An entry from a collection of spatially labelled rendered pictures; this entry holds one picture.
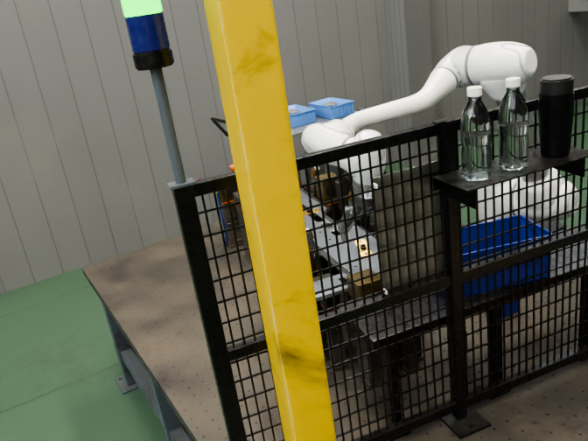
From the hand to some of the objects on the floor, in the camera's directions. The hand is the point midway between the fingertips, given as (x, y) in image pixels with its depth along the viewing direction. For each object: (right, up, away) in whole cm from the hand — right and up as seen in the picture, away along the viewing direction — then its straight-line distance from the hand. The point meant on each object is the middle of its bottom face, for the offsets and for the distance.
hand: (363, 239), depth 203 cm
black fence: (+62, -105, 0) cm, 122 cm away
